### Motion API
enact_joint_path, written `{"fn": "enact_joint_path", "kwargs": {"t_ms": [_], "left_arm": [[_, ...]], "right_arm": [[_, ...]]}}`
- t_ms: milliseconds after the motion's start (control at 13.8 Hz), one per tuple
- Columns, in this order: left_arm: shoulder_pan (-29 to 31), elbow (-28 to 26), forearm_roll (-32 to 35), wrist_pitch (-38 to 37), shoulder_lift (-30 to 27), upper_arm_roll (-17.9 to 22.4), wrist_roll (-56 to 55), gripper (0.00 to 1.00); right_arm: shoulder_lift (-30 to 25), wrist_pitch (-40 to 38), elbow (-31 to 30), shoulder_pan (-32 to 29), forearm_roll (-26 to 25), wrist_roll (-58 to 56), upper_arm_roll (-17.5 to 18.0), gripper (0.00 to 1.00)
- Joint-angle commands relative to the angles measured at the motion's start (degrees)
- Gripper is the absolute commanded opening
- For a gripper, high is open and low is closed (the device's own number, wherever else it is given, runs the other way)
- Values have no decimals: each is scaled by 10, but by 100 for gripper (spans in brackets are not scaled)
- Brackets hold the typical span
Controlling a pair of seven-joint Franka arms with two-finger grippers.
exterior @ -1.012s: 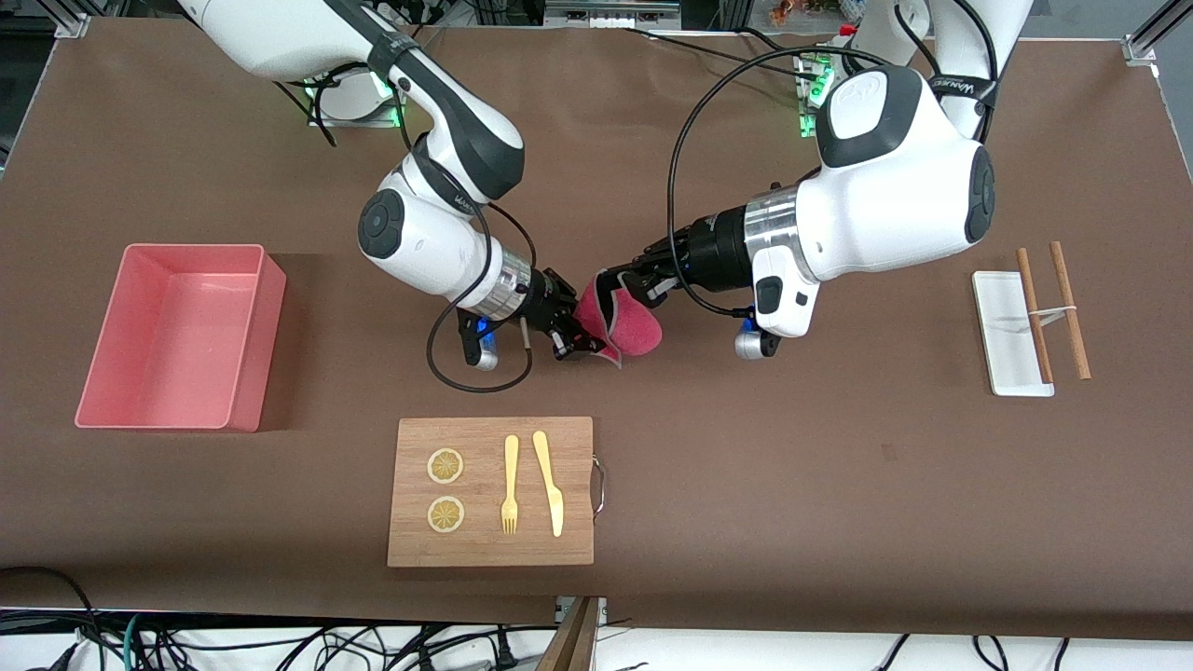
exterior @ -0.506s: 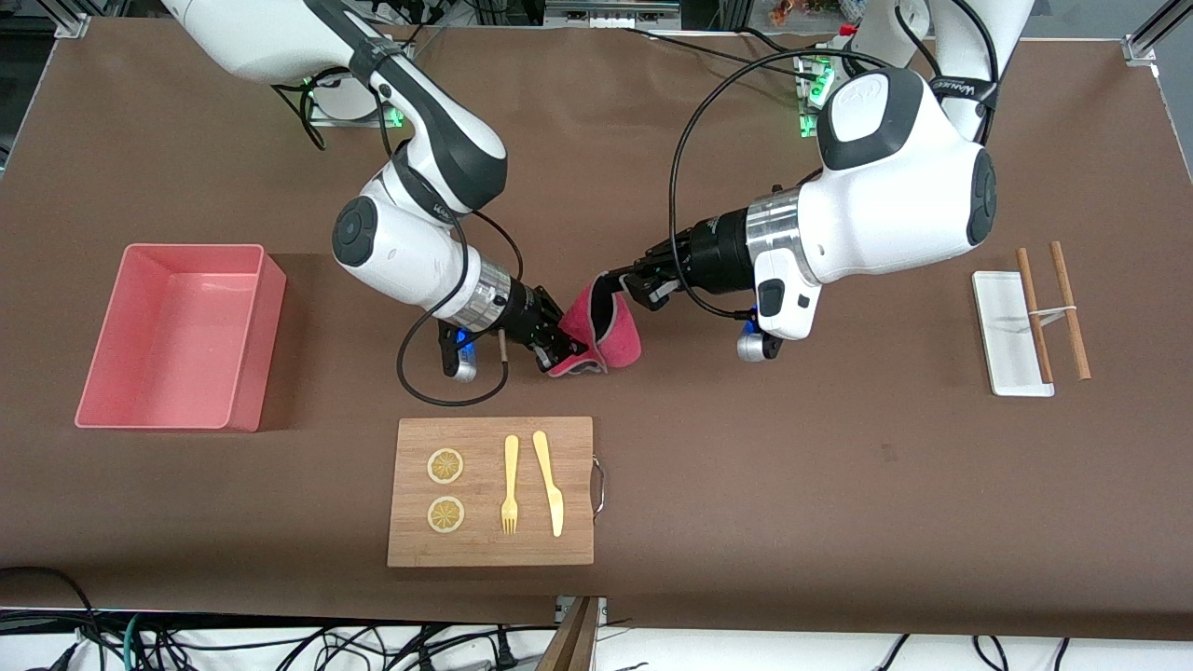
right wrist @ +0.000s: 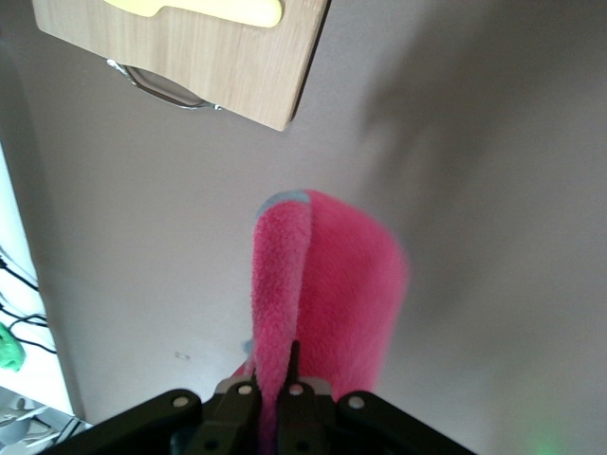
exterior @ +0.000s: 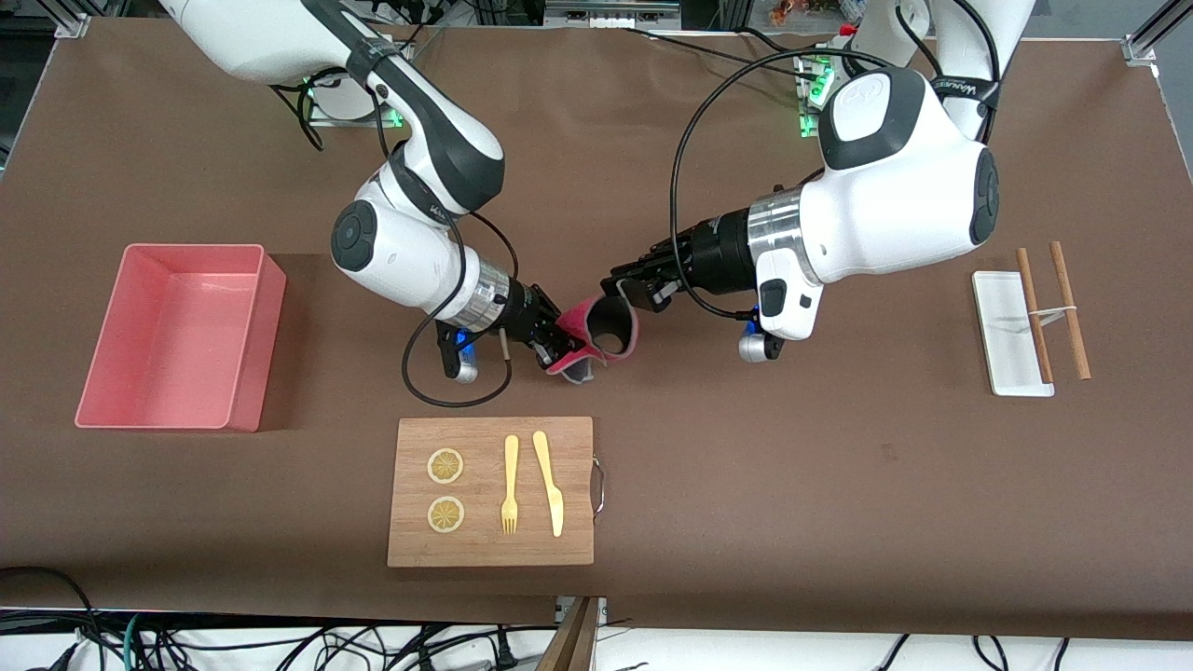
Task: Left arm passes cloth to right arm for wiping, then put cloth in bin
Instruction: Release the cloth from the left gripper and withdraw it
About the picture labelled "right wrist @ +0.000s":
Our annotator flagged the green plastic object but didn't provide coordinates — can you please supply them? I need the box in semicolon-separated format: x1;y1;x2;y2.
0;320;25;373

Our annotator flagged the pink cloth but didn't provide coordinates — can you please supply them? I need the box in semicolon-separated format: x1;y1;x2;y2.
244;188;410;455

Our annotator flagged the wooden cutting board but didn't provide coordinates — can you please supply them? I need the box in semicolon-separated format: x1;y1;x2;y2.
31;0;332;133

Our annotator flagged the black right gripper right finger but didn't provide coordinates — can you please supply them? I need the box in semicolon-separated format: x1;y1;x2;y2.
278;339;475;455

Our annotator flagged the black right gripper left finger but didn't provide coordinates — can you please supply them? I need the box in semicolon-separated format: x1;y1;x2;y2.
46;377;262;455

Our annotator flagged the yellow plastic knife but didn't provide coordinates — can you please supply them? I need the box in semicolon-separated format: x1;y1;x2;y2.
101;0;285;27

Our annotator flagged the black cable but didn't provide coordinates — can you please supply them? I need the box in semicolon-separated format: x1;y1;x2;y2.
8;313;59;355

